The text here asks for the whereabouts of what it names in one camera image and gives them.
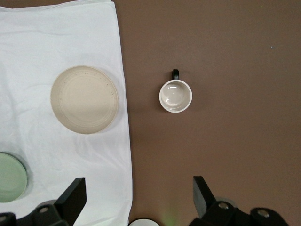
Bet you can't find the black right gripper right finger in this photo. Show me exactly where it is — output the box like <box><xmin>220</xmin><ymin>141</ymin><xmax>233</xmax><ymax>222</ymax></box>
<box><xmin>188</xmin><ymin>176</ymin><xmax>289</xmax><ymax>226</ymax></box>

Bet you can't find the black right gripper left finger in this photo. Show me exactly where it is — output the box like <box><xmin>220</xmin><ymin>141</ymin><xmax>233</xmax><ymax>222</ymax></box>
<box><xmin>16</xmin><ymin>177</ymin><xmax>87</xmax><ymax>226</ymax></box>

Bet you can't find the white mug with black handle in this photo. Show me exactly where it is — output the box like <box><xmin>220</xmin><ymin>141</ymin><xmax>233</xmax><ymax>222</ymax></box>
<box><xmin>158</xmin><ymin>69</ymin><xmax>193</xmax><ymax>114</ymax></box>

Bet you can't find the green round plate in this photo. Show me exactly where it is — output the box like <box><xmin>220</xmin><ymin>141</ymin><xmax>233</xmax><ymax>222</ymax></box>
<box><xmin>0</xmin><ymin>152</ymin><xmax>28</xmax><ymax>203</ymax></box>

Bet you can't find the beige gray round plate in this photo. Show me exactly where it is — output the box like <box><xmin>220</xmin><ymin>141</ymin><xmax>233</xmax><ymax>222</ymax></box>
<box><xmin>50</xmin><ymin>65</ymin><xmax>119</xmax><ymax>135</ymax></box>

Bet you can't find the white cloth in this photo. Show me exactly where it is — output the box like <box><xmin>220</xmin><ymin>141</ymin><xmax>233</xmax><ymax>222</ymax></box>
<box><xmin>0</xmin><ymin>0</ymin><xmax>134</xmax><ymax>226</ymax></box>

